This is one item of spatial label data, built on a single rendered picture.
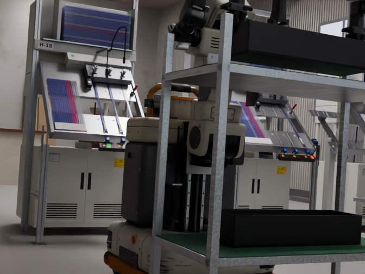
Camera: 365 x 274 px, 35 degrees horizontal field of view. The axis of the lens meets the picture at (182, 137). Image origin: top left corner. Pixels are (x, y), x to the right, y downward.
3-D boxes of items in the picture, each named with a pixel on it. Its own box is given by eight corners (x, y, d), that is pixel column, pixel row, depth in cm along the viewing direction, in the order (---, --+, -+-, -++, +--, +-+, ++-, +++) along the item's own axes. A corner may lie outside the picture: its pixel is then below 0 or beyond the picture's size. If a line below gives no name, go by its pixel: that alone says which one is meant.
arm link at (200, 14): (194, 23, 255) (182, 18, 253) (203, 5, 248) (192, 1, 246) (194, 36, 249) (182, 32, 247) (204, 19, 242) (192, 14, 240)
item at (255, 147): (310, 155, 469) (315, 148, 464) (241, 150, 440) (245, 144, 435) (310, 154, 470) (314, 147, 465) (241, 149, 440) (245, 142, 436)
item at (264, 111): (291, 122, 494) (295, 118, 491) (225, 116, 465) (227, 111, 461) (277, 97, 516) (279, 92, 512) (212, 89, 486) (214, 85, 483)
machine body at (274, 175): (287, 232, 493) (291, 160, 494) (215, 234, 462) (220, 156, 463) (246, 222, 552) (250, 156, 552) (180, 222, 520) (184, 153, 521)
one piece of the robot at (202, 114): (159, 153, 275) (175, 24, 269) (226, 157, 293) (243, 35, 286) (183, 164, 252) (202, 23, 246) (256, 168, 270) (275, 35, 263)
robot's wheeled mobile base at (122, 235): (100, 266, 300) (104, 218, 300) (207, 262, 329) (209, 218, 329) (155, 301, 240) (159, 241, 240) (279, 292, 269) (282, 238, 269)
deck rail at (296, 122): (313, 155, 470) (316, 149, 466) (310, 155, 469) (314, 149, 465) (278, 97, 517) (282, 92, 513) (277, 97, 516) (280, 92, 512)
